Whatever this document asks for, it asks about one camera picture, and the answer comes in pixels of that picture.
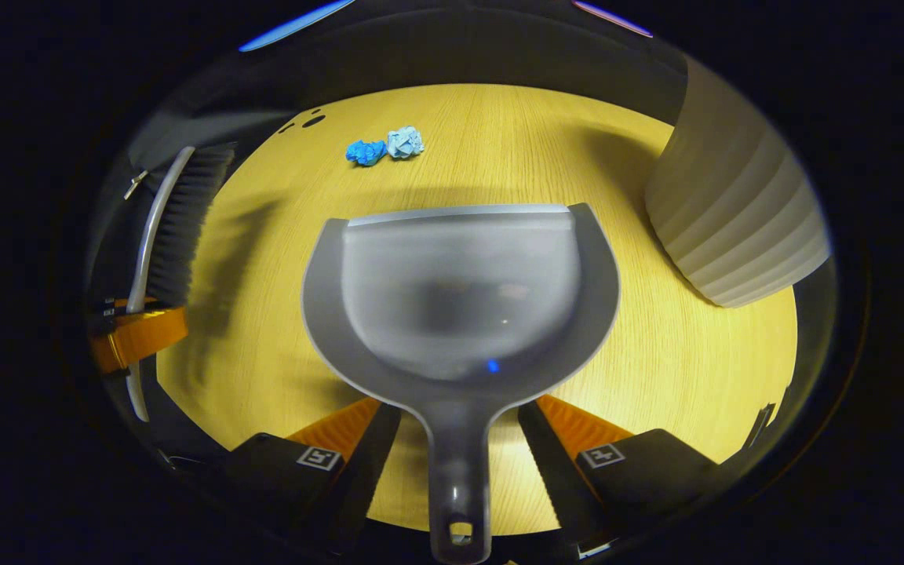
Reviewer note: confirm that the small grey broom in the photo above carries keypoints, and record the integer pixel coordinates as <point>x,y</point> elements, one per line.
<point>177,227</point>

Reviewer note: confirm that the grey plastic dustpan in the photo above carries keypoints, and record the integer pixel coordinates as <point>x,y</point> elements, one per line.
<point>460,298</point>

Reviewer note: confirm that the metal cloth clip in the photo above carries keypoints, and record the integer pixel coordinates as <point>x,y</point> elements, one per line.
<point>135,185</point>

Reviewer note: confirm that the white ribbed garbage bin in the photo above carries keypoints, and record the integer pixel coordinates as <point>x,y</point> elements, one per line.
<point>734,204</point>

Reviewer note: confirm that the pale blue paper ball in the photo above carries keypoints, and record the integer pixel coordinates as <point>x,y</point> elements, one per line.
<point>405,142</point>

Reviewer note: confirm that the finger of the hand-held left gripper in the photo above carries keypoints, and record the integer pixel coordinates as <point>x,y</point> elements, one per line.
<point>142,337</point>

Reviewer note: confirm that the black desk edge bracket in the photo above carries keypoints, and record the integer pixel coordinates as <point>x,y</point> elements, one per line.
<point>760,424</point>

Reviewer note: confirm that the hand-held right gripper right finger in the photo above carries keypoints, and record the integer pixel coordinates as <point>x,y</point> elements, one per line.
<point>558,479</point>

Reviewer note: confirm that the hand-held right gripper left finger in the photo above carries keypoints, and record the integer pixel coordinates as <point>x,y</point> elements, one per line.
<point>358,471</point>

